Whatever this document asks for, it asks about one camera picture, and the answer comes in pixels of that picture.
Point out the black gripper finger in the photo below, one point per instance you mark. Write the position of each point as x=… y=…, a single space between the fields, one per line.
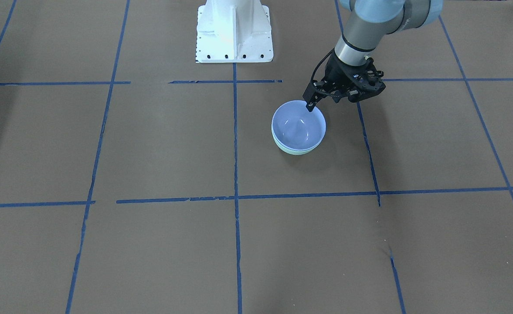
x=310 y=105

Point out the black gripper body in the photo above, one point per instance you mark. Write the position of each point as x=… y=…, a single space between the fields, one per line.
x=335 y=71

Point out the blue bowl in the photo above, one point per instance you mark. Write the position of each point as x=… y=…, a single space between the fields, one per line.
x=292 y=117

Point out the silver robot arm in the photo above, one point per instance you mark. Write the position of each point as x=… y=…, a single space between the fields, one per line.
x=371 y=20

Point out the green bowl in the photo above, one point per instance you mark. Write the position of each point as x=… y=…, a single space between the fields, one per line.
x=298 y=144

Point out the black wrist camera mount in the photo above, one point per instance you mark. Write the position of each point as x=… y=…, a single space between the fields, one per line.
x=365 y=81

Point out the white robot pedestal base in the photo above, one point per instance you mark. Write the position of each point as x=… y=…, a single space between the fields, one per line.
x=233 y=31

